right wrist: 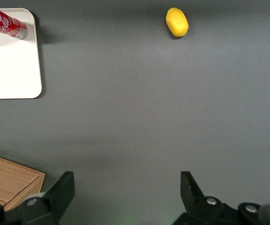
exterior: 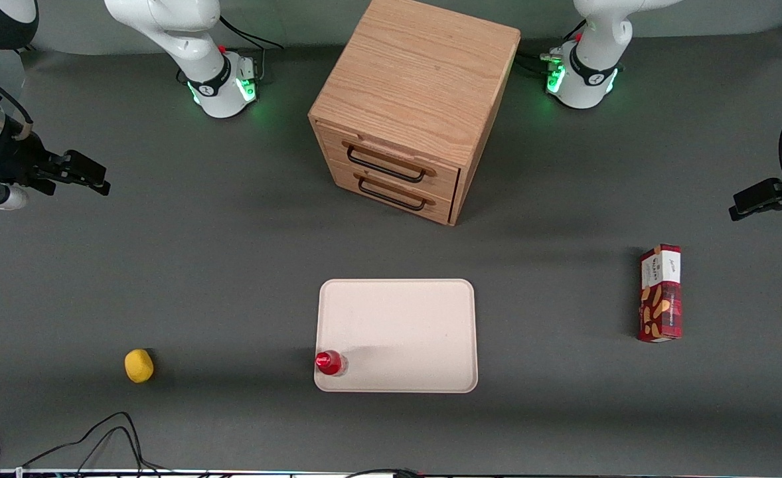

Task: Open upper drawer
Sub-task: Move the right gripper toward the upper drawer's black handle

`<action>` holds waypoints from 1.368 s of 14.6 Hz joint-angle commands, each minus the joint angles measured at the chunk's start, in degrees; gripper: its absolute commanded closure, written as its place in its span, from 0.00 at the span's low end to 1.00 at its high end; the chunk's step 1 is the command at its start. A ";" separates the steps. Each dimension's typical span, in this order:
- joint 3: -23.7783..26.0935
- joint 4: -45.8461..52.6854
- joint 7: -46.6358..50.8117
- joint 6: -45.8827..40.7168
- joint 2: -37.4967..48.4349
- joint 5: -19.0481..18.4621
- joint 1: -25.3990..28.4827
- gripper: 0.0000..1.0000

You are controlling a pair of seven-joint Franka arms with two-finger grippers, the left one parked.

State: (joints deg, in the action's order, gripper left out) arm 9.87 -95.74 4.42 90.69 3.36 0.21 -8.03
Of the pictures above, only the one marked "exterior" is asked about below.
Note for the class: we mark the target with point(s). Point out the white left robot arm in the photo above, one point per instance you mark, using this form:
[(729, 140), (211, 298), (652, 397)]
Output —
[(593, 60)]

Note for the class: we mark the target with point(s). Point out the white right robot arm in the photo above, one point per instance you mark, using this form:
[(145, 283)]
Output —
[(165, 20)]

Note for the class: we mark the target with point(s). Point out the red drink bottle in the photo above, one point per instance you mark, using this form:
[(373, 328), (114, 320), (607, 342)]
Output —
[(329, 362)]

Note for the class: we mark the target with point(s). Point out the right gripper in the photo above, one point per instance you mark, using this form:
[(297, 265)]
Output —
[(14, 161)]

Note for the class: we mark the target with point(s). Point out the cream plastic tray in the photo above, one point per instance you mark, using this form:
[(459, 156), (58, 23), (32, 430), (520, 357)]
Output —
[(404, 325)]

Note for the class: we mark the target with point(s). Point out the red snack box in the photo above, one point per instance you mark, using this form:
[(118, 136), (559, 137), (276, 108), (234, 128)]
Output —
[(660, 299)]

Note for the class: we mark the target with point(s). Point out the wooden drawer cabinet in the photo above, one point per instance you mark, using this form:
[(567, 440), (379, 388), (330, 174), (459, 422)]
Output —
[(417, 73)]

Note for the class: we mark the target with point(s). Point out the yellow lemon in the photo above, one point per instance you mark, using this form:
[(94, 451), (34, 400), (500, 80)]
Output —
[(139, 366)]

